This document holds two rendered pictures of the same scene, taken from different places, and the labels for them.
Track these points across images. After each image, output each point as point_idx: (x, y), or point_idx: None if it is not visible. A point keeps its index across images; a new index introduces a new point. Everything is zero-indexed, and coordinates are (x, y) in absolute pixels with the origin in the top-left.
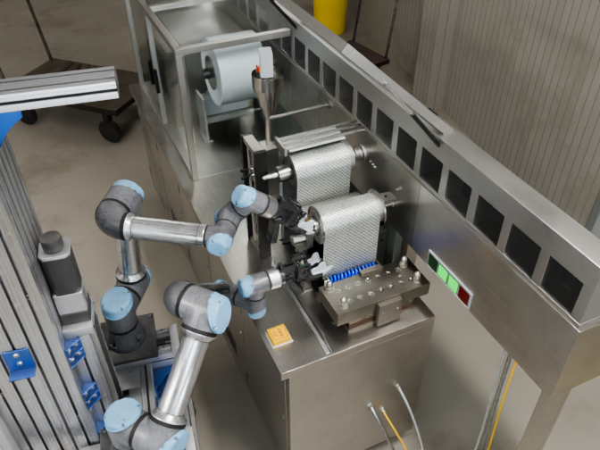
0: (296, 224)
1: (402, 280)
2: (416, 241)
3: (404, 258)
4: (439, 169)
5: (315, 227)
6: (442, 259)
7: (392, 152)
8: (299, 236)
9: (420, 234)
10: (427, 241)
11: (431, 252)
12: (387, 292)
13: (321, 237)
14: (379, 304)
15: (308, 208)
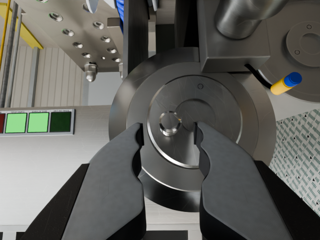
0: (210, 167)
1: (91, 56)
2: (105, 123)
3: (122, 79)
4: None
5: (155, 145)
6: (46, 139)
7: (195, 229)
8: (246, 20)
9: (97, 142)
10: (82, 142)
11: (67, 135)
12: (62, 36)
13: (130, 103)
14: (28, 15)
15: (268, 162)
